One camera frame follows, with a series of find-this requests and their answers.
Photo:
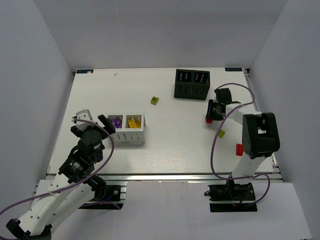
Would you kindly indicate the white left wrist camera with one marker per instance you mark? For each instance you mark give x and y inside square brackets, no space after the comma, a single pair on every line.
[83,119]

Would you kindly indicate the white double bin container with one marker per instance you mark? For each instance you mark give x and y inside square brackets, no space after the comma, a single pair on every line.
[126,134]

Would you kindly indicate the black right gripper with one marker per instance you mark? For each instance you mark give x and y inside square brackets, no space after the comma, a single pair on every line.
[214,110]

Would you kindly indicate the yellow long lego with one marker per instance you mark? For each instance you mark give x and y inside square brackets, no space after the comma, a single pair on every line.
[132,123]

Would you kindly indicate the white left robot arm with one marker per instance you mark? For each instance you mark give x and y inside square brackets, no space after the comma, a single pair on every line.
[75,183]

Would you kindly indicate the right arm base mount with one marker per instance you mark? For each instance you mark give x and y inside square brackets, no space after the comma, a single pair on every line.
[231,198]

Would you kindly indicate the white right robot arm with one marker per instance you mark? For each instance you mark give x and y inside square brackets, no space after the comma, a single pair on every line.
[259,135]

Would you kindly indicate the black double bin container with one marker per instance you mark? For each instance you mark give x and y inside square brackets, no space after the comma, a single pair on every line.
[192,84]

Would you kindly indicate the small red lego brick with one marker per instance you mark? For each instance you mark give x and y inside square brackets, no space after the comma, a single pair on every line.
[209,121]

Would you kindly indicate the lime green lego brick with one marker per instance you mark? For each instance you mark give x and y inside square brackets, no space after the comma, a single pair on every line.
[221,133]

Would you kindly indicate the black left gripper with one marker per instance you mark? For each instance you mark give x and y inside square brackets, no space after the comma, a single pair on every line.
[93,125]

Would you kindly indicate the lime green square lego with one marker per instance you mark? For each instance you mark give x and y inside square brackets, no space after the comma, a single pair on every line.
[154,100]

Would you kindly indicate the purple sloped lego brick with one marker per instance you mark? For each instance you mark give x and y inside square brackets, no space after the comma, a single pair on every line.
[117,123]

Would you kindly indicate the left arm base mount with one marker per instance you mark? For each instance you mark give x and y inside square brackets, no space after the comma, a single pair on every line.
[111,198]

